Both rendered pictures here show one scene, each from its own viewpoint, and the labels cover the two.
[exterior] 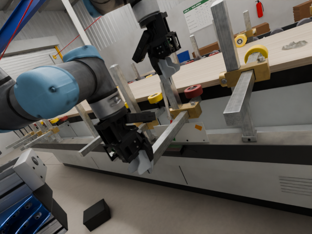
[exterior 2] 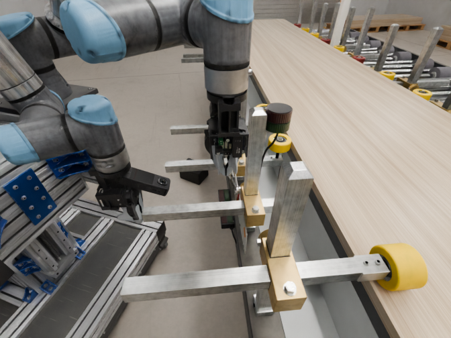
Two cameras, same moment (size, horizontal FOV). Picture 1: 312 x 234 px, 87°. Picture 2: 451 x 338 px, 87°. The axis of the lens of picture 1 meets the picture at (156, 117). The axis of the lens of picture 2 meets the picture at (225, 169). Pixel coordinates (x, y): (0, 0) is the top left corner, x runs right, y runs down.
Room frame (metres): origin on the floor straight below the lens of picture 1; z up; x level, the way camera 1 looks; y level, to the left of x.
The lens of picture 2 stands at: (0.26, -0.38, 1.37)
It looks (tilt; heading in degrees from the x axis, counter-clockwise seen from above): 40 degrees down; 42
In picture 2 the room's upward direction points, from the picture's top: straight up
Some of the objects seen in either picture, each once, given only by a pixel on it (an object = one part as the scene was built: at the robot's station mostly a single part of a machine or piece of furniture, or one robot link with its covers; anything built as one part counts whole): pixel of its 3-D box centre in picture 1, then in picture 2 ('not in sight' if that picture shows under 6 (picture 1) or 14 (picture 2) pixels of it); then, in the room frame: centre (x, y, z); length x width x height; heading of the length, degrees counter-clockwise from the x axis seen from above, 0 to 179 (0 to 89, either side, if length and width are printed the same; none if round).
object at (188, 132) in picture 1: (178, 133); (239, 210); (0.68, -0.06, 0.75); 0.26 x 0.01 x 0.10; 48
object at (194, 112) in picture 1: (184, 111); (252, 202); (0.66, -0.12, 0.85); 0.14 x 0.06 x 0.05; 48
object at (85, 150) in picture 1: (111, 130); (219, 128); (0.94, 0.28, 0.81); 0.44 x 0.03 x 0.04; 138
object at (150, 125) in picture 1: (145, 123); (239, 159); (0.83, 0.07, 0.81); 0.14 x 0.06 x 0.05; 48
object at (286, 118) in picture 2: not in sight; (278, 113); (0.71, -0.13, 1.12); 0.06 x 0.06 x 0.02
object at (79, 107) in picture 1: (83, 114); not in sight; (1.19, 0.46, 0.93); 0.05 x 0.05 x 0.45; 48
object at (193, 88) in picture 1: (195, 98); not in sight; (0.73, -0.21, 0.85); 0.08 x 0.08 x 0.11
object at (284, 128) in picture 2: not in sight; (276, 122); (0.71, -0.13, 1.09); 0.06 x 0.06 x 0.02
